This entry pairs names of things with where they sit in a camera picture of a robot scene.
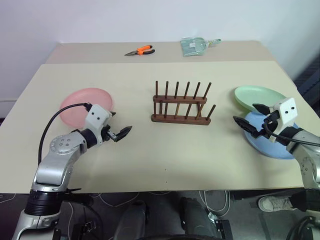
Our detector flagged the wooden dish rack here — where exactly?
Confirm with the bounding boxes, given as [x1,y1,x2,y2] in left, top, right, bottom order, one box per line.
[150,80,217,127]

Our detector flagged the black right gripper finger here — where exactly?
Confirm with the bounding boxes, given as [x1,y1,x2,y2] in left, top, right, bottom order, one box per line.
[232,115,259,138]
[252,102,273,116]

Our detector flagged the green plate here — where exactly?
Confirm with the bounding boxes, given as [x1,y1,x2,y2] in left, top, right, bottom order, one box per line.
[233,85,287,113]

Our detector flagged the dark rounded shape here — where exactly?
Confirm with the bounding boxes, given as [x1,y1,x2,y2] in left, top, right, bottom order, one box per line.
[179,196,214,240]
[116,199,148,240]

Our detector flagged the black metal bracket with screws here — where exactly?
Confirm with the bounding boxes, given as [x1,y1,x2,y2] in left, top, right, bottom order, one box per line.
[211,219,235,240]

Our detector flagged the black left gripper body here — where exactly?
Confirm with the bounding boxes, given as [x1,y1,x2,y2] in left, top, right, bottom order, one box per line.
[100,123,120,144]

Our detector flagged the white sneaker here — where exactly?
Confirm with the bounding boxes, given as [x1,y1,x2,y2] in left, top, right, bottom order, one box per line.
[257,195,294,213]

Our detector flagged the pink plate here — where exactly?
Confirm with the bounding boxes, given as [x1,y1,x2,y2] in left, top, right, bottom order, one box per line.
[59,87,116,130]

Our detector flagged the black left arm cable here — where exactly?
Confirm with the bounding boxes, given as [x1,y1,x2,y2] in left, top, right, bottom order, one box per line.
[38,102,92,166]

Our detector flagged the green packaged dustpan set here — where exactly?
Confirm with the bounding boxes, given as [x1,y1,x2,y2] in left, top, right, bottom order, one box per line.
[180,36,222,58]

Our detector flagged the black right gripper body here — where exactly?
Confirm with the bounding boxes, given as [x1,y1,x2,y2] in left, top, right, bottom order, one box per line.
[256,110,281,138]

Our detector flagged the white floor cables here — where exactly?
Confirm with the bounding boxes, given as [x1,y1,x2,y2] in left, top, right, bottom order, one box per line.
[198,190,231,219]

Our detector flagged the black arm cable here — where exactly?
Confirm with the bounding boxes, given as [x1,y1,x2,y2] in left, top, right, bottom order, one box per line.
[261,119,320,148]
[38,102,92,166]

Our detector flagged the dark ribbed object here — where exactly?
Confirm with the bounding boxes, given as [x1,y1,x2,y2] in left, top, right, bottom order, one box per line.
[293,55,320,101]

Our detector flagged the orange handled pliers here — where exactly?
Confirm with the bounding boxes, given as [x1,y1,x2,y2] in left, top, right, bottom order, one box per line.
[124,44,156,57]

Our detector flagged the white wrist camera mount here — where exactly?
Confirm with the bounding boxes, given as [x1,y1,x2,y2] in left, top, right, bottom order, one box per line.
[84,104,114,136]
[268,97,300,144]

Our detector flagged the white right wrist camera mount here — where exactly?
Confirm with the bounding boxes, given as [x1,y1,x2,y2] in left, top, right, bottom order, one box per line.
[268,97,300,144]

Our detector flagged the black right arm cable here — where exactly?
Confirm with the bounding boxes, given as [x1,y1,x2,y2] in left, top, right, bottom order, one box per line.
[261,119,320,148]

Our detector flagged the blue plate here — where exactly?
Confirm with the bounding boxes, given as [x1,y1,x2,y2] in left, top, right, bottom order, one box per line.
[243,110,301,160]

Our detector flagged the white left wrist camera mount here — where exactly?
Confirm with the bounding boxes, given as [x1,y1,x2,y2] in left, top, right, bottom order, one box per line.
[84,104,114,136]

